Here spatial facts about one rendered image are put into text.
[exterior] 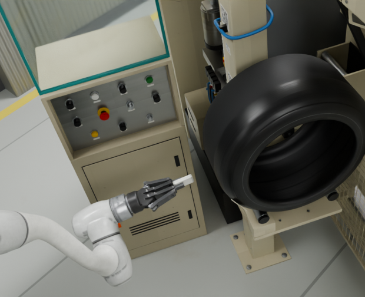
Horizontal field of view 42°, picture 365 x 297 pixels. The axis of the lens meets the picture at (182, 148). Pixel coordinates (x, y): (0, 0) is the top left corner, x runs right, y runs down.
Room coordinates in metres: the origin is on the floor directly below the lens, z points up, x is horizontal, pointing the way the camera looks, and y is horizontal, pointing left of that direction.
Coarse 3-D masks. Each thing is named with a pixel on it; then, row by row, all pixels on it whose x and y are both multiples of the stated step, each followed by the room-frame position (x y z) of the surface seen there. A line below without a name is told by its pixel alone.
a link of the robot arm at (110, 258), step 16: (32, 224) 0.80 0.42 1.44; (48, 224) 0.85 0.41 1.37; (32, 240) 0.79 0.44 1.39; (48, 240) 0.83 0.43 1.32; (64, 240) 0.85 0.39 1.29; (112, 240) 0.96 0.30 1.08; (80, 256) 0.84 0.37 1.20; (96, 256) 0.86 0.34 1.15; (112, 256) 0.89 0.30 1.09; (128, 256) 0.92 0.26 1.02; (96, 272) 0.88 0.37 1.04; (112, 272) 0.86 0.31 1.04; (128, 272) 0.87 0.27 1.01
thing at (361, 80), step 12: (324, 48) 1.58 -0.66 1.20; (336, 48) 1.58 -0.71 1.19; (348, 48) 1.58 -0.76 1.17; (324, 60) 1.56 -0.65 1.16; (336, 60) 1.58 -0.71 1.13; (348, 60) 1.58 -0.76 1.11; (360, 60) 1.49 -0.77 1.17; (348, 72) 1.57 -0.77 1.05; (360, 72) 1.39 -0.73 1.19; (360, 84) 1.39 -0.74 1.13
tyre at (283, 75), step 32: (256, 64) 1.26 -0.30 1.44; (288, 64) 1.21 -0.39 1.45; (320, 64) 1.22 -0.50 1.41; (224, 96) 1.21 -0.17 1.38; (256, 96) 1.12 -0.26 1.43; (288, 96) 1.07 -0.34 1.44; (320, 96) 1.06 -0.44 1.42; (352, 96) 1.09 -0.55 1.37; (224, 128) 1.11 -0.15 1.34; (256, 128) 1.03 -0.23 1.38; (288, 128) 1.02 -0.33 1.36; (320, 128) 1.30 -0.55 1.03; (352, 128) 1.05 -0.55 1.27; (224, 160) 1.04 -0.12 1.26; (256, 160) 1.28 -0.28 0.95; (288, 160) 1.27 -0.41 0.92; (320, 160) 1.20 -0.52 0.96; (352, 160) 1.05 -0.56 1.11; (256, 192) 1.13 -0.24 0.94; (288, 192) 1.13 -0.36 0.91; (320, 192) 1.03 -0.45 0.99
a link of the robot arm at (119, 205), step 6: (114, 198) 1.09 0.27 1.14; (120, 198) 1.08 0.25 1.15; (126, 198) 1.08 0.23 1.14; (114, 204) 1.06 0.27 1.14; (120, 204) 1.05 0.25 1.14; (126, 204) 1.05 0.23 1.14; (114, 210) 1.04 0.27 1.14; (120, 210) 1.04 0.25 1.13; (126, 210) 1.03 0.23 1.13; (120, 216) 1.03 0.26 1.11; (126, 216) 1.03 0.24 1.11; (132, 216) 1.04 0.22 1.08
